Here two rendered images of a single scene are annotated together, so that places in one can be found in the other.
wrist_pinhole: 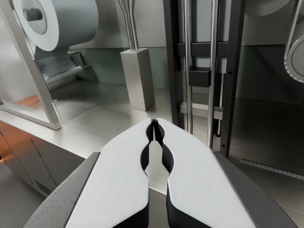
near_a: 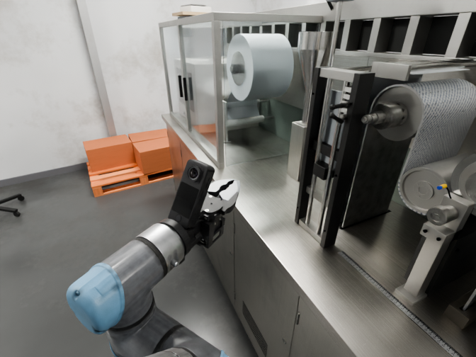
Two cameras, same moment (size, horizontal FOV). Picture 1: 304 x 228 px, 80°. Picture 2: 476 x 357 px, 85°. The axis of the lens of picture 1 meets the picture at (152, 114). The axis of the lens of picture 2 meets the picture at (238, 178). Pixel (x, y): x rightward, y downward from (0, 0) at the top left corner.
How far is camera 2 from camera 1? 46 cm
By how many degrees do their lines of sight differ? 25
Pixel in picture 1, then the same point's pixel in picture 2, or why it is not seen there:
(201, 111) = (319, 197)
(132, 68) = (297, 139)
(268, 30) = not seen: hidden behind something
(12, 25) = (217, 85)
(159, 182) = (266, 235)
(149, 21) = not seen: hidden behind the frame
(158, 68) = not seen: hidden behind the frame
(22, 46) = (219, 100)
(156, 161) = (275, 222)
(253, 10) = (384, 133)
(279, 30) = (462, 150)
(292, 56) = (405, 181)
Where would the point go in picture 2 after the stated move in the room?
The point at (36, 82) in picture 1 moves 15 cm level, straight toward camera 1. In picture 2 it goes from (219, 127) to (218, 139)
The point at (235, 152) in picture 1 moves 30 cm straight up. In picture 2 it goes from (341, 245) to (363, 164)
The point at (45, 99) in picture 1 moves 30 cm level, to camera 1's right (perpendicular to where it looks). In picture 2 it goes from (219, 142) to (276, 154)
